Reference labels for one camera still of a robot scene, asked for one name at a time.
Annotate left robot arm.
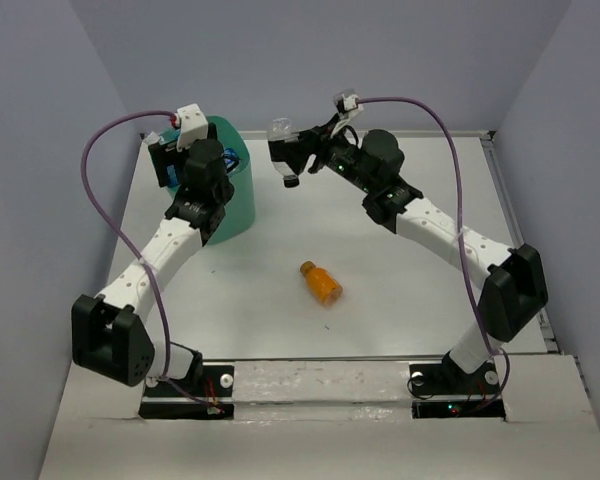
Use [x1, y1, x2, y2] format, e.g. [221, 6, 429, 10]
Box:
[71, 131, 234, 395]

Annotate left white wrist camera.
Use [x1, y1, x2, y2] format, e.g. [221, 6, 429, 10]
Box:
[174, 103, 208, 151]

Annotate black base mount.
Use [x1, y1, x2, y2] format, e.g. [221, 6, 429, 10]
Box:
[407, 362, 506, 420]
[139, 362, 235, 420]

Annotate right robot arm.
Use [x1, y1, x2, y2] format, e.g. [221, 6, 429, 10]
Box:
[267, 126, 548, 392]

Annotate small blue cap bottle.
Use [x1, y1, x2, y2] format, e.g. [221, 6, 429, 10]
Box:
[223, 148, 241, 174]

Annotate green plastic bin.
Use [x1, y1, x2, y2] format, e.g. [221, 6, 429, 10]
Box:
[149, 115, 257, 246]

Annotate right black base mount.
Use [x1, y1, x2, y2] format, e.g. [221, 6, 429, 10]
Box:
[407, 362, 506, 420]

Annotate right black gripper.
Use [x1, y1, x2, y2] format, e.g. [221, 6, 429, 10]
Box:
[273, 113, 375, 195]

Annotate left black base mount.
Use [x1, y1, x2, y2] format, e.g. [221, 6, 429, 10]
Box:
[139, 362, 235, 420]

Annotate clear bottle black label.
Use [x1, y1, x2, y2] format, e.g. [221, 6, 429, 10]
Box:
[267, 118, 305, 189]

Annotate orange juice bottle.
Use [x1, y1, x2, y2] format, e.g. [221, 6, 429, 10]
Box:
[300, 261, 343, 307]

